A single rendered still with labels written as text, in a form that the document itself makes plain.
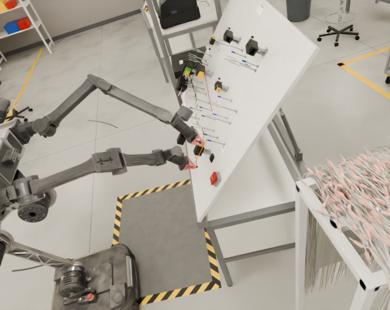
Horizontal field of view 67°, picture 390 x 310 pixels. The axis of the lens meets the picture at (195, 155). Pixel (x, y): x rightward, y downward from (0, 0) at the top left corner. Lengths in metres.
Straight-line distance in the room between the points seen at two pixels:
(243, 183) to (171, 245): 1.07
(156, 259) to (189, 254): 0.28
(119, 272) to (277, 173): 1.37
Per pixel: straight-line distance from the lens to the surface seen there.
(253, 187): 1.81
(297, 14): 5.92
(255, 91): 1.39
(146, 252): 2.70
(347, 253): 0.86
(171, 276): 2.52
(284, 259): 2.45
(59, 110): 1.72
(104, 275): 2.45
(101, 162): 1.18
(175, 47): 4.70
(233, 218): 1.69
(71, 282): 2.37
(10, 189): 1.39
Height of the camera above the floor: 2.19
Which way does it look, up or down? 42 degrees down
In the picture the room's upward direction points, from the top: 18 degrees counter-clockwise
